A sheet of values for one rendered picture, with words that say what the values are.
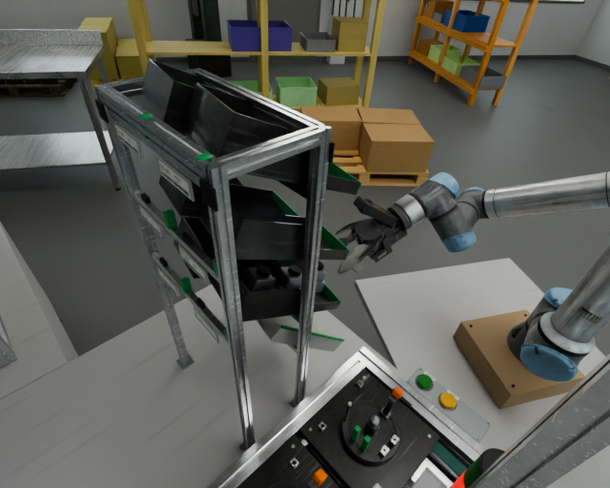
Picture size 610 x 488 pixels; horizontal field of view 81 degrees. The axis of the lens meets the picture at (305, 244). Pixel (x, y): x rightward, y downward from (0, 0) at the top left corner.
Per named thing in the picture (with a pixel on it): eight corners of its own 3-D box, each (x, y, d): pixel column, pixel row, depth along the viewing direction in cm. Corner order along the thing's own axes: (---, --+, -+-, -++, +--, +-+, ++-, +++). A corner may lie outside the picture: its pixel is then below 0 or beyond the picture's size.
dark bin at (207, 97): (316, 164, 73) (331, 130, 70) (356, 195, 65) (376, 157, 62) (182, 131, 54) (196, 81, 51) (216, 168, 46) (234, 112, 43)
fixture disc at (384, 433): (366, 392, 93) (367, 388, 92) (411, 435, 85) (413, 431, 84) (328, 430, 85) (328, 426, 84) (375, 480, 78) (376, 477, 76)
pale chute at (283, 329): (308, 319, 108) (317, 308, 107) (334, 351, 100) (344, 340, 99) (243, 301, 86) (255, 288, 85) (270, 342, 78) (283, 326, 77)
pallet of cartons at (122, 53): (156, 66, 634) (146, 16, 586) (151, 89, 542) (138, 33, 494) (101, 67, 615) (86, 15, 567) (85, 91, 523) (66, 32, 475)
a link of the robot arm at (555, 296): (576, 326, 104) (603, 295, 95) (568, 358, 95) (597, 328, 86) (532, 305, 109) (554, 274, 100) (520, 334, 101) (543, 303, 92)
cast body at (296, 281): (289, 286, 85) (301, 262, 82) (299, 298, 82) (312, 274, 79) (259, 289, 79) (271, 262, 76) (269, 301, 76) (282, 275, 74)
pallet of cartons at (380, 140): (402, 146, 433) (411, 106, 402) (428, 186, 365) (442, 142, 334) (293, 145, 420) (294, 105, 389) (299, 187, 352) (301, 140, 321)
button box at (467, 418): (414, 377, 105) (420, 365, 101) (483, 433, 93) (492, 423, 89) (400, 392, 101) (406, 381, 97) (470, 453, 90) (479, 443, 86)
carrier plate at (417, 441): (362, 371, 100) (363, 367, 98) (439, 440, 87) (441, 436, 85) (298, 432, 87) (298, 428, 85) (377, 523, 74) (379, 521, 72)
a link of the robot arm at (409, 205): (422, 203, 84) (401, 188, 90) (406, 214, 84) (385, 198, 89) (426, 225, 89) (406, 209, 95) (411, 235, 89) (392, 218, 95)
